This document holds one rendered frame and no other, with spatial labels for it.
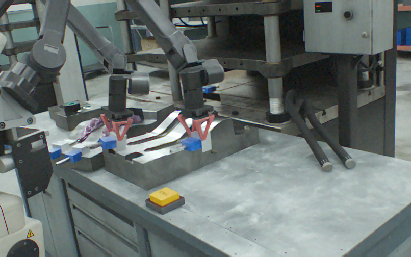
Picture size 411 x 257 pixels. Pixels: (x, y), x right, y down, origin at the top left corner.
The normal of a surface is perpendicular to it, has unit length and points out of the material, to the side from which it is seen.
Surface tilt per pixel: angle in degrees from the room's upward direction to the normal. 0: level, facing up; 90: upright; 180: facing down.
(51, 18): 58
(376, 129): 90
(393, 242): 90
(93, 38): 54
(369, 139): 90
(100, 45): 43
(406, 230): 90
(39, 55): 63
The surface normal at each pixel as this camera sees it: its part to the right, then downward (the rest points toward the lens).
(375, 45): 0.65, 0.16
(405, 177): -0.11, -0.95
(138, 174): -0.75, 0.27
